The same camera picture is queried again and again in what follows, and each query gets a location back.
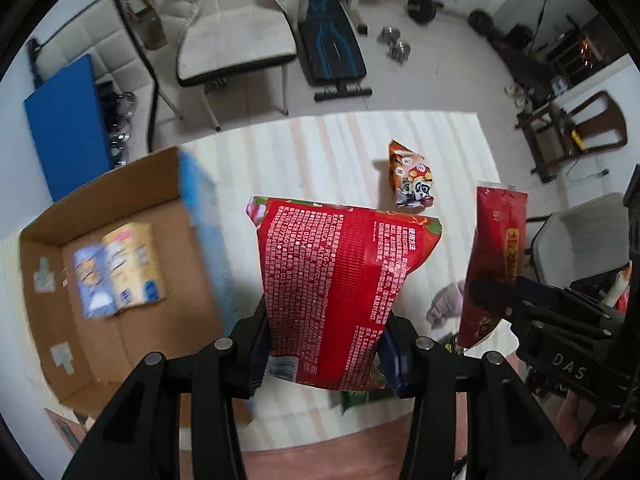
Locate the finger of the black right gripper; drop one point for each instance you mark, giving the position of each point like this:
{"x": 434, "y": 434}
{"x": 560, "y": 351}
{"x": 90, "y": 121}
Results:
{"x": 493, "y": 297}

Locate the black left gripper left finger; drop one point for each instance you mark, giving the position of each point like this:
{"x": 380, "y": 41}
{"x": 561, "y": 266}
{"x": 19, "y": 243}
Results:
{"x": 137, "y": 434}

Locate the orange snack bag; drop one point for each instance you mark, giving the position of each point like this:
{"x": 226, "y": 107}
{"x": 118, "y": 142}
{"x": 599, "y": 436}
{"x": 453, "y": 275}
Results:
{"x": 411, "y": 179}

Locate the yellow cartoon tissue pack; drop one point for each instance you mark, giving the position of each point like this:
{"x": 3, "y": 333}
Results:
{"x": 133, "y": 265}

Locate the red printed snack bag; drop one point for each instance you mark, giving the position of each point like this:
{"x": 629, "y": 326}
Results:
{"x": 331, "y": 275}

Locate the blue cartoon tissue pack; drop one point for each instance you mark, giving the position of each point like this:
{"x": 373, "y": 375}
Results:
{"x": 94, "y": 282}

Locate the purple cloth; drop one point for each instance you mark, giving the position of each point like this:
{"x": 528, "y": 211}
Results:
{"x": 447, "y": 303}

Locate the grey plastic chair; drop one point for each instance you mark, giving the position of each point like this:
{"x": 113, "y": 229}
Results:
{"x": 580, "y": 242}

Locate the striped cream tablecloth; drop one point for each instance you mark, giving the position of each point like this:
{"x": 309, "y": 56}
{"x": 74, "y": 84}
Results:
{"x": 335, "y": 159}

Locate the dark wooden chair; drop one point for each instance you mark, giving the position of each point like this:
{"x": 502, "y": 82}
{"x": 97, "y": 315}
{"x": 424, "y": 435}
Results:
{"x": 595, "y": 126}

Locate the brown cardboard box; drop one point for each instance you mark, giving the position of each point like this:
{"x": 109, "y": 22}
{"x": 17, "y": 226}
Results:
{"x": 85, "y": 360}

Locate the chrome dumbbell pair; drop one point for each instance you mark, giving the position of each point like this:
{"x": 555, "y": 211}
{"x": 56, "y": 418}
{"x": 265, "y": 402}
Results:
{"x": 397, "y": 49}

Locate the black blue weight bench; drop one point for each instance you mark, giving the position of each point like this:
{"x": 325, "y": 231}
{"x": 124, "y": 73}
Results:
{"x": 332, "y": 52}

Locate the black barbell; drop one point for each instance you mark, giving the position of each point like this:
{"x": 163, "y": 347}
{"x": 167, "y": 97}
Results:
{"x": 423, "y": 12}

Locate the blue foam board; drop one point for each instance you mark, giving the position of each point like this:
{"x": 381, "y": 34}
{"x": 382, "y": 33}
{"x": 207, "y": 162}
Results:
{"x": 67, "y": 126}

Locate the white padded chair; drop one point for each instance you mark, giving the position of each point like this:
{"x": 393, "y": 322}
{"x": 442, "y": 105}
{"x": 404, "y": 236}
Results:
{"x": 236, "y": 43}

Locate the white quilted sofa chair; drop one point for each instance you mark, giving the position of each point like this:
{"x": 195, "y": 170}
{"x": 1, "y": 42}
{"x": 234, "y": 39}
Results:
{"x": 103, "y": 32}

